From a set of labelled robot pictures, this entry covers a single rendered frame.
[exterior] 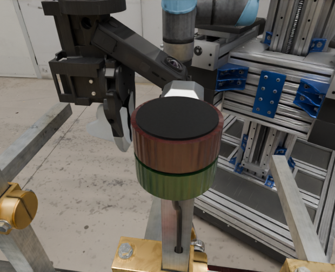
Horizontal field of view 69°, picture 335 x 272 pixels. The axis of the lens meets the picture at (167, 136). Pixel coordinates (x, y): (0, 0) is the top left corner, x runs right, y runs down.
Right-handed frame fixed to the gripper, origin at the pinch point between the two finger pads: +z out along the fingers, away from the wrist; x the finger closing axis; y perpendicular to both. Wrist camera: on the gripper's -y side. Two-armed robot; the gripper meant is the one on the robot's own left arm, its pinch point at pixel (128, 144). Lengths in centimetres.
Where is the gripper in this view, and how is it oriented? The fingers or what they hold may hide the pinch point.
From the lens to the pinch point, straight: 38.1
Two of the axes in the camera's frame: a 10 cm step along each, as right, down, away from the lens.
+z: 0.0, 8.1, 5.8
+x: -1.5, 5.7, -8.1
